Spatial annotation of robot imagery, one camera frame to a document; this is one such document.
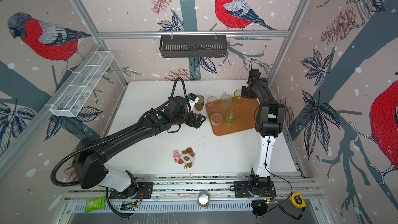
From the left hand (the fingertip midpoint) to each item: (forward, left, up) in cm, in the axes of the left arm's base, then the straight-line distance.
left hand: (199, 115), depth 76 cm
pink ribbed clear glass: (+22, -8, -18) cm, 30 cm away
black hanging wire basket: (+54, +5, +6) cm, 55 cm away
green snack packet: (-34, +49, -20) cm, 63 cm away
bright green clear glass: (+10, -19, -15) cm, 26 cm away
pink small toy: (-13, +13, -19) cm, 27 cm away
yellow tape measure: (-34, -45, -19) cm, 59 cm away
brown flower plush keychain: (-14, +7, -19) cm, 25 cm away
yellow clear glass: (+26, -26, -18) cm, 41 cm away
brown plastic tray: (+7, -22, -16) cm, 28 cm away
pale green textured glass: (+23, -18, -17) cm, 34 cm away
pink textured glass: (+7, -10, -15) cm, 20 cm away
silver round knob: (-34, -1, -11) cm, 36 cm away
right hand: (+24, -31, -13) cm, 41 cm away
